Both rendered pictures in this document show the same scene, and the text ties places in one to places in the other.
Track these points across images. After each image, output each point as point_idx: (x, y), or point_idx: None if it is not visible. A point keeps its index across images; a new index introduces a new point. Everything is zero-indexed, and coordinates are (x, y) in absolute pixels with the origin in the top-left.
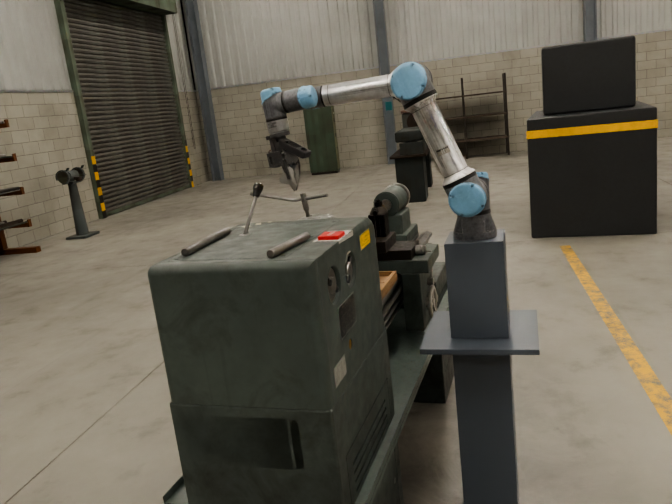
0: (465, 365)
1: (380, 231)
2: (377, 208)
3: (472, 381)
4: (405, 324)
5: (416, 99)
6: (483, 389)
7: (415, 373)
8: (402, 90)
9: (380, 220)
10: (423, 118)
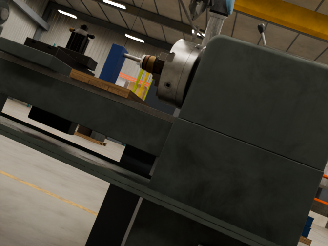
0: (156, 159)
1: (82, 51)
2: (87, 32)
3: (153, 169)
4: (68, 128)
5: (228, 15)
6: (152, 174)
7: (116, 165)
8: (231, 7)
9: (87, 43)
10: (221, 25)
